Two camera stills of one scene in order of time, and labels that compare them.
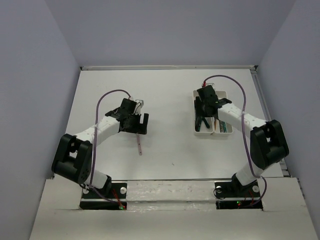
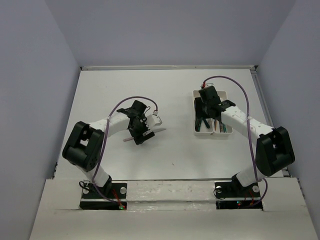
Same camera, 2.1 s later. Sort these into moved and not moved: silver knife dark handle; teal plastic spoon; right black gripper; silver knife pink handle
Moved: silver knife pink handle
Not moved: teal plastic spoon; right black gripper; silver knife dark handle
